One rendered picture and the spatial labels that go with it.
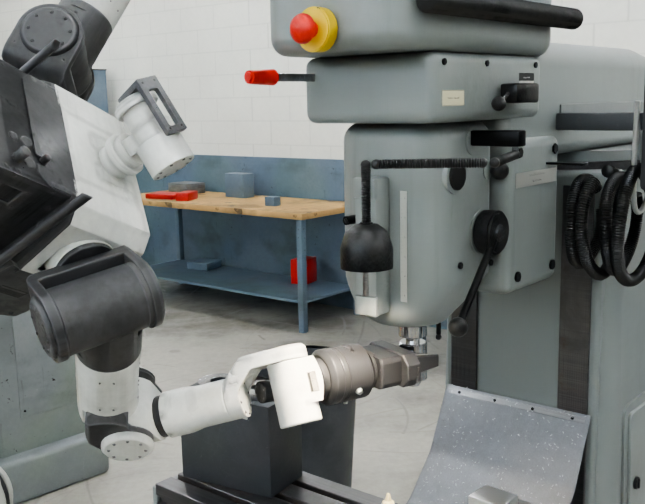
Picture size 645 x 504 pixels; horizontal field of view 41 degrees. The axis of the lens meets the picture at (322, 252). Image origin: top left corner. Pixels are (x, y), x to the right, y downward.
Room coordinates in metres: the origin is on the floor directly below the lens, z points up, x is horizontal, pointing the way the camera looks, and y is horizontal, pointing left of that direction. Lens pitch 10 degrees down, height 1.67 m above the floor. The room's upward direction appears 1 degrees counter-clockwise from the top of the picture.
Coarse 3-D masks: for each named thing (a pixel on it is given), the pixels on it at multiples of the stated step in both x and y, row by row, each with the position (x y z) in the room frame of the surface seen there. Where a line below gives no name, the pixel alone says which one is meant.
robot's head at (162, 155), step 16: (128, 112) 1.20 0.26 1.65; (144, 112) 1.19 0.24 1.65; (144, 128) 1.19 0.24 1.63; (160, 128) 1.19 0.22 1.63; (112, 144) 1.21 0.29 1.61; (128, 144) 1.21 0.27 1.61; (144, 144) 1.18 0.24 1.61; (160, 144) 1.18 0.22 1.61; (176, 144) 1.18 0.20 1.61; (128, 160) 1.20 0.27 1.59; (144, 160) 1.19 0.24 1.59; (160, 160) 1.17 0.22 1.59; (176, 160) 1.17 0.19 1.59; (160, 176) 1.20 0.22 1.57
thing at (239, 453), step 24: (192, 384) 1.72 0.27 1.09; (264, 408) 1.57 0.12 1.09; (216, 432) 1.63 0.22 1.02; (240, 432) 1.60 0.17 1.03; (264, 432) 1.57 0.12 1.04; (288, 432) 1.63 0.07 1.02; (192, 456) 1.66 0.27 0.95; (216, 456) 1.63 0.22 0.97; (240, 456) 1.60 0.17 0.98; (264, 456) 1.57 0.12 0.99; (288, 456) 1.62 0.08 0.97; (216, 480) 1.63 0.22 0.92; (240, 480) 1.60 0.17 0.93; (264, 480) 1.58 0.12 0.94; (288, 480) 1.62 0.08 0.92
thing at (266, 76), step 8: (248, 72) 1.24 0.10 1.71; (256, 72) 1.25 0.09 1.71; (264, 72) 1.26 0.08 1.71; (272, 72) 1.27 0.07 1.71; (248, 80) 1.24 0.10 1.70; (256, 80) 1.24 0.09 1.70; (264, 80) 1.26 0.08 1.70; (272, 80) 1.27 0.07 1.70; (280, 80) 1.29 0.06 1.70; (288, 80) 1.30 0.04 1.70; (296, 80) 1.32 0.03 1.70; (304, 80) 1.33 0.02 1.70; (312, 80) 1.34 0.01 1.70
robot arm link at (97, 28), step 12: (72, 0) 1.37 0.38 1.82; (84, 12) 1.37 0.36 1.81; (96, 12) 1.38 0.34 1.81; (84, 24) 1.36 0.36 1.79; (96, 24) 1.37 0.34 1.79; (108, 24) 1.39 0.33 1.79; (96, 36) 1.37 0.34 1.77; (108, 36) 1.41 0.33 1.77; (84, 48) 1.33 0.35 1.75; (96, 48) 1.38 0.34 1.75; (84, 60) 1.34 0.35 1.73; (72, 72) 1.32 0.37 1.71; (84, 72) 1.36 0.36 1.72; (84, 84) 1.38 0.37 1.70
